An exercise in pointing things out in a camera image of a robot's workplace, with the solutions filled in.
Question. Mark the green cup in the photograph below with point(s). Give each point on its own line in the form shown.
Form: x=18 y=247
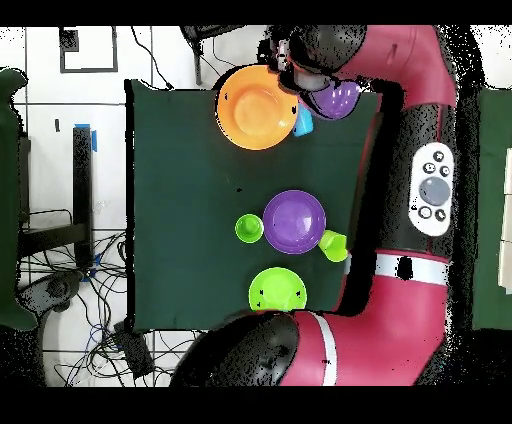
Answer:
x=249 y=228

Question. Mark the yellow-green cup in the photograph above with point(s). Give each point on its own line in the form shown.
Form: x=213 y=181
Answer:
x=334 y=246

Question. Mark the orange bowl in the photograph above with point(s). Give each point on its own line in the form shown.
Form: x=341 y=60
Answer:
x=254 y=112

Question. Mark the blue cup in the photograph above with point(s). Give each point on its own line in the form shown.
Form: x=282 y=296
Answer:
x=304 y=124

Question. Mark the purple bowl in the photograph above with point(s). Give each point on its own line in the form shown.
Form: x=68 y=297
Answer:
x=336 y=100
x=294 y=222

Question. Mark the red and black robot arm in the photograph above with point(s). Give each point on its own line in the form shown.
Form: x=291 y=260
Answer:
x=400 y=320

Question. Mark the green bowl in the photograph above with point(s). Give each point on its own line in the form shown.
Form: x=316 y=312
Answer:
x=277 y=290

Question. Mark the dark green table cloth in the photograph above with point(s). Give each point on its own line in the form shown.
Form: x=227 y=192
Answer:
x=180 y=260

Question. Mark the black power adapter box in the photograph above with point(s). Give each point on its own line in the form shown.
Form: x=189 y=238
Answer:
x=134 y=352

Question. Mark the green cloth covered table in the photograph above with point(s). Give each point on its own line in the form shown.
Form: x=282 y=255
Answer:
x=8 y=200
x=490 y=200

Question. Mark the white box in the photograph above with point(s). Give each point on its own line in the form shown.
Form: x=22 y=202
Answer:
x=507 y=220

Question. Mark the black camera tripod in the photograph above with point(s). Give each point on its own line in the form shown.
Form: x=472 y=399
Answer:
x=197 y=60

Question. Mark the black table frame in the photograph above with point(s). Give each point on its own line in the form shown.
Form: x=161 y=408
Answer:
x=82 y=180

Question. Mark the grey pedestal foot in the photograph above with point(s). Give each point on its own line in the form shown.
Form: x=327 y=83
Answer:
x=58 y=288

